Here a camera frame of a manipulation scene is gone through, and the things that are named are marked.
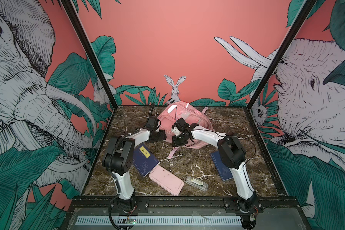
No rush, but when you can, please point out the black left corner frame post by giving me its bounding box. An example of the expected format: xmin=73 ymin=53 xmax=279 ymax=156
xmin=61 ymin=0 xmax=118 ymax=110

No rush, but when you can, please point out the black corner frame post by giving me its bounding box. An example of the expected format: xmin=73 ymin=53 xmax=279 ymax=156
xmin=61 ymin=0 xmax=118 ymax=110
xmin=246 ymin=0 xmax=317 ymax=110

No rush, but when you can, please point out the white ventilation grille strip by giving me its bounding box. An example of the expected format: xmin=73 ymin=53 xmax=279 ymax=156
xmin=75 ymin=216 xmax=242 ymax=226

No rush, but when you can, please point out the dark blue notebook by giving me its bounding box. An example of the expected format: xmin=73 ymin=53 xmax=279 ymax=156
xmin=133 ymin=144 xmax=160 ymax=177
xmin=210 ymin=151 xmax=233 ymax=182

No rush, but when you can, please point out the pink student backpack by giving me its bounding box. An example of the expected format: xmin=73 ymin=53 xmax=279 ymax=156
xmin=158 ymin=101 xmax=214 ymax=159

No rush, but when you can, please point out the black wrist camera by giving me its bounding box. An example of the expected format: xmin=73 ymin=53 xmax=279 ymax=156
xmin=144 ymin=117 xmax=161 ymax=131
xmin=171 ymin=118 xmax=189 ymax=136

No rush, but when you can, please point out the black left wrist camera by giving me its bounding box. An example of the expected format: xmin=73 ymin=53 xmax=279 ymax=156
xmin=144 ymin=117 xmax=161 ymax=131

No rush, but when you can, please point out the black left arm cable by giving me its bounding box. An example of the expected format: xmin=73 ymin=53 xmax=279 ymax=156
xmin=107 ymin=133 xmax=131 ymax=202

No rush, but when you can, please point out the black right corner frame post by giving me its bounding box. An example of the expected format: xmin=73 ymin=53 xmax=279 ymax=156
xmin=246 ymin=0 xmax=317 ymax=110

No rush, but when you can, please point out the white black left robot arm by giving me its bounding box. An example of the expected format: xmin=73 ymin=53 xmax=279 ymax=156
xmin=102 ymin=128 xmax=167 ymax=200

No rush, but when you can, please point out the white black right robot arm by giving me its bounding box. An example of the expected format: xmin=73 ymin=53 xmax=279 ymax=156
xmin=172 ymin=127 xmax=255 ymax=200

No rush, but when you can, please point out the black front mounting rail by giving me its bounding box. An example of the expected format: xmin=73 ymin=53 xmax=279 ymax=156
xmin=68 ymin=195 xmax=301 ymax=215

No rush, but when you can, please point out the clear plastic eraser box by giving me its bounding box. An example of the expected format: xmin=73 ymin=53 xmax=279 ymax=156
xmin=185 ymin=176 xmax=208 ymax=192

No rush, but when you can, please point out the pink pencil case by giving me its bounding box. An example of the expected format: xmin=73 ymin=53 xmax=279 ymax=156
xmin=149 ymin=165 xmax=184 ymax=196

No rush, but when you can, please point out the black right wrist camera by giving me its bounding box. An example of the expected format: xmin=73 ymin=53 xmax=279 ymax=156
xmin=171 ymin=118 xmax=189 ymax=136

